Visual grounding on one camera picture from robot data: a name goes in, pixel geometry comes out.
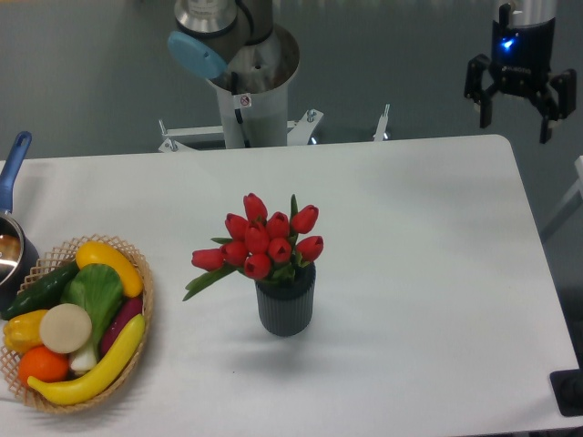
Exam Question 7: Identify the yellow banana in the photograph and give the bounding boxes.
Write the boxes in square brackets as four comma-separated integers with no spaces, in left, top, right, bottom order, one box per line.
[27,314,146,406]

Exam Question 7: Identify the dark grey ribbed vase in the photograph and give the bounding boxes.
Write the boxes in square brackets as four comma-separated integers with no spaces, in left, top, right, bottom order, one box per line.
[255,263,316,337]

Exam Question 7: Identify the black clamp at table corner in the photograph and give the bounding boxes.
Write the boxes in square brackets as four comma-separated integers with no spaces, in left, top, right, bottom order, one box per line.
[549,369,582,417]

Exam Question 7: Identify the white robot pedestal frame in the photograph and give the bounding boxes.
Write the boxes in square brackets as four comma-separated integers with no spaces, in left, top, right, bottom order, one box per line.
[157,76,392,154]

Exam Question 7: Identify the yellow bell pepper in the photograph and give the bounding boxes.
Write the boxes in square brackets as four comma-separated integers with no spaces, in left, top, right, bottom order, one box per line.
[3,310,48,354]

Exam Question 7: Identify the yellow squash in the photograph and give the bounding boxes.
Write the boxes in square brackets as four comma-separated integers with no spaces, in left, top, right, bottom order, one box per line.
[75,240,143,298]

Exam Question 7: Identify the red tulip bouquet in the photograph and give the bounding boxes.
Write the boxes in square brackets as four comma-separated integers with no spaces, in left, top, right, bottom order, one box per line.
[183,193,324,300]

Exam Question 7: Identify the woven wicker basket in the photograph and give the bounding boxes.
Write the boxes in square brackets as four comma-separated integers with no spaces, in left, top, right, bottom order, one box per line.
[0,233,155,414]

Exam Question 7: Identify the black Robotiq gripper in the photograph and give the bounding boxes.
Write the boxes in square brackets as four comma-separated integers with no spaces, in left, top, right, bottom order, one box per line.
[464,1,577,144]

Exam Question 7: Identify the purple eggplant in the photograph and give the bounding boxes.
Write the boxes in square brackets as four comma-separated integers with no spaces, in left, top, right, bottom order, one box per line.
[99,297,142,357]

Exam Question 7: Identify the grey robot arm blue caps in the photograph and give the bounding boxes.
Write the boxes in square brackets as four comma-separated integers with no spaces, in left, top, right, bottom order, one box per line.
[168,1,577,148]

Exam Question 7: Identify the beige round disc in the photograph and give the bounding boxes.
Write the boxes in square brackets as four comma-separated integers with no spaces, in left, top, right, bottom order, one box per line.
[39,303,92,354]

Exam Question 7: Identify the orange fruit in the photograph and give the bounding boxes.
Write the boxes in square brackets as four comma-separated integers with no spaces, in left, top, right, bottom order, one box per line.
[18,346,69,387]

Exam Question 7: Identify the blue handled saucepan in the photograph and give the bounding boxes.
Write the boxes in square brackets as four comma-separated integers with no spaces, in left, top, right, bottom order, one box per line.
[1,131,38,310]

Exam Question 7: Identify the white furniture leg right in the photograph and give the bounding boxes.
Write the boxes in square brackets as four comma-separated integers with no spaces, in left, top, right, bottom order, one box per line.
[539,156,582,244]

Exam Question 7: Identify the green bok choy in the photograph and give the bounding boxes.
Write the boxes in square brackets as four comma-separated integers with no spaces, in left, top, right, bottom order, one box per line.
[60,264,124,376]

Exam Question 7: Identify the green cucumber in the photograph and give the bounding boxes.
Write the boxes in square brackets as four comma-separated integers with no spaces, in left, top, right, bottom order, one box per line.
[1,262,79,320]

